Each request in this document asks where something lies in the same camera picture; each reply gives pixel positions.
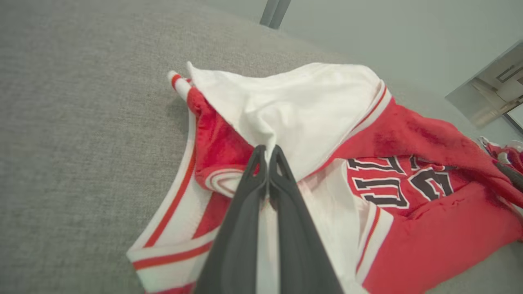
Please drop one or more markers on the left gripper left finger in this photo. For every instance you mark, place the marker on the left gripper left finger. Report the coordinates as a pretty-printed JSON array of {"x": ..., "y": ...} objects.
[{"x": 241, "y": 228}]

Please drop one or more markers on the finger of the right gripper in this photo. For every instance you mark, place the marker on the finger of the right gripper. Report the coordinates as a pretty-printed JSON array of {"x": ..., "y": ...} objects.
[{"x": 512, "y": 175}]

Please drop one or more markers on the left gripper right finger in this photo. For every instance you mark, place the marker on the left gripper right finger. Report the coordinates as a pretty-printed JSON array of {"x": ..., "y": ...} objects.
[{"x": 298, "y": 237}]

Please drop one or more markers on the red shorts white stripes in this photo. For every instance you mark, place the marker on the red shorts white stripes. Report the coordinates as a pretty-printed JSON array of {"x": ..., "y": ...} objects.
[{"x": 506, "y": 153}]

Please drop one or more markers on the red basketball jersey black number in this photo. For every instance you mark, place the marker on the red basketball jersey black number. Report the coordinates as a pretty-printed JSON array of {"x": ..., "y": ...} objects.
[{"x": 429, "y": 228}]

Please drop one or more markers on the shiny metal panel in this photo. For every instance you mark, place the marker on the shiny metal panel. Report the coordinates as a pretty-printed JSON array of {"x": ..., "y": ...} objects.
[{"x": 490, "y": 94}]

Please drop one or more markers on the grey fabric sofa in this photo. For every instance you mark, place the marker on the grey fabric sofa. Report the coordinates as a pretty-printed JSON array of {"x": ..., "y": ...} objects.
[{"x": 81, "y": 122}]

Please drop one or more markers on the grey metal pole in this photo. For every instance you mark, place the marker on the grey metal pole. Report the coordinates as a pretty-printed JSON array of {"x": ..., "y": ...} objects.
[{"x": 274, "y": 12}]

